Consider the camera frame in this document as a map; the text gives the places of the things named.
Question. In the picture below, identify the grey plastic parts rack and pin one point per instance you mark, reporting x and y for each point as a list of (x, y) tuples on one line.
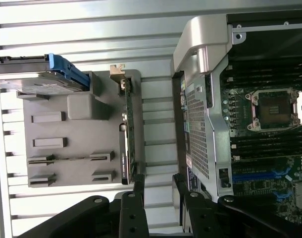
[(79, 138)]

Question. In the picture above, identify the CPU socket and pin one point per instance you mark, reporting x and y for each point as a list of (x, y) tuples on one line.
[(273, 109)]

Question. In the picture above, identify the open Dell PC case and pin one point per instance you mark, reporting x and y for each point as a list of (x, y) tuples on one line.
[(210, 49)]

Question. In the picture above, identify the blue expansion slot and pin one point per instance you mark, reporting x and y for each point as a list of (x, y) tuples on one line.
[(252, 179)]

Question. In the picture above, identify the hard disk in blue carrier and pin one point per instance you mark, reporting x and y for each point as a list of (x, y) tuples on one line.
[(29, 84)]

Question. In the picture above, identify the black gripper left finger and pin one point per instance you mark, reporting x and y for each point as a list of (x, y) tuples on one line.
[(136, 218)]

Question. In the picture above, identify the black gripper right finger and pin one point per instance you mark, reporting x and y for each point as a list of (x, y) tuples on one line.
[(198, 218)]

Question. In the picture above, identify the green motherboard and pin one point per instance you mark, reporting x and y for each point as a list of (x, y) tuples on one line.
[(255, 188)]

